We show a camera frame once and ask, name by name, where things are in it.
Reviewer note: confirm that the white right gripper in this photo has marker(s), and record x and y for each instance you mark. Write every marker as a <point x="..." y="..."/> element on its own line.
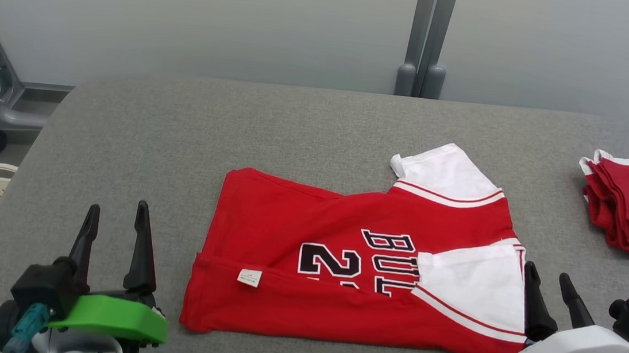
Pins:
<point x="580" y="349"/>

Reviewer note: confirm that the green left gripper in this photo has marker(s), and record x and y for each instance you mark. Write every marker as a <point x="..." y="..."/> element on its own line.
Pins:
<point x="110" y="318"/>

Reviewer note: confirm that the red Bulls 23 jersey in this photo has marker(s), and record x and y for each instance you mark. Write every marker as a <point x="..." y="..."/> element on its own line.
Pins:
<point x="287" y="220"/>

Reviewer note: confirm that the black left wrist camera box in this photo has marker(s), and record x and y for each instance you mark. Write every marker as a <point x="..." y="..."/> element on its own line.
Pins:
<point x="41" y="286"/>

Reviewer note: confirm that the teal left camera connector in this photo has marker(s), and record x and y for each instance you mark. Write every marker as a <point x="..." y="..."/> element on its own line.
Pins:
<point x="25" y="330"/>

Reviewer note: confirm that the grey metal partition post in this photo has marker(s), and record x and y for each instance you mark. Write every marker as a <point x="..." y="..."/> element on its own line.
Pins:
<point x="414" y="36"/>
<point x="440" y="44"/>

